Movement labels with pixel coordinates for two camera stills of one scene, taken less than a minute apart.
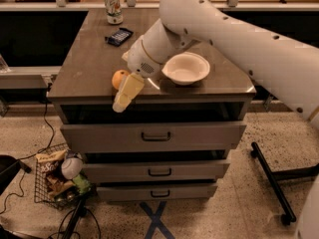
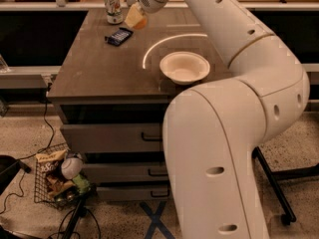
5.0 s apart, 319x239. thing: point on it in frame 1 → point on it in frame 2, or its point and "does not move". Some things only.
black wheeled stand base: x=274 y=178 does not move
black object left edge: x=9 y=166 does not move
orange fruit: x=118 y=78 → x=141 y=24
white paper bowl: x=186 y=69 does not move
